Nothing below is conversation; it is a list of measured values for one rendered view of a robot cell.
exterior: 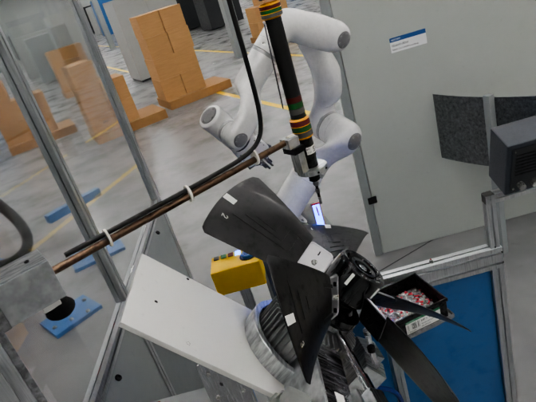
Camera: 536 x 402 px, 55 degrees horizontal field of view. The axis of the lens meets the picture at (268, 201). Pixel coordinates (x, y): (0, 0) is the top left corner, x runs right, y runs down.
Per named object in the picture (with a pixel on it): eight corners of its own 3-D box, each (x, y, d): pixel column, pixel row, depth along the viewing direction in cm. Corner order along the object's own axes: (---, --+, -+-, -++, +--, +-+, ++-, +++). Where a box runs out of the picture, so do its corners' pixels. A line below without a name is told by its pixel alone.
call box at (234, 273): (220, 300, 166) (210, 273, 161) (220, 283, 175) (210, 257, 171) (268, 287, 165) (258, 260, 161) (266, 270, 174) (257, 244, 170)
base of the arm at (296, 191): (260, 193, 207) (283, 153, 204) (299, 214, 212) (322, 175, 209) (268, 207, 189) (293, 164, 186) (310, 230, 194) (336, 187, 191)
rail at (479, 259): (243, 336, 176) (237, 318, 173) (243, 329, 180) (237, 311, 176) (504, 266, 171) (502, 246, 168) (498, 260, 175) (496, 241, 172)
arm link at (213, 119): (250, 132, 165) (235, 121, 172) (224, 109, 156) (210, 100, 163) (234, 152, 166) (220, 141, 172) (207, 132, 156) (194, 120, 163)
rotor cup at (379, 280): (362, 338, 115) (400, 297, 111) (310, 310, 111) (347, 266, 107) (348, 300, 129) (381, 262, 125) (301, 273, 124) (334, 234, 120)
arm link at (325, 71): (331, 155, 193) (305, 138, 204) (356, 139, 197) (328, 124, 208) (313, 27, 160) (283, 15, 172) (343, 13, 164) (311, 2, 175)
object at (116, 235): (54, 276, 84) (50, 269, 84) (52, 273, 86) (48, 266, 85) (293, 143, 110) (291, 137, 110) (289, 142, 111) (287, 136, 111)
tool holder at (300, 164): (305, 183, 111) (293, 141, 107) (285, 179, 116) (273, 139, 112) (334, 166, 115) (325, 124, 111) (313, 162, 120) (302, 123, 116)
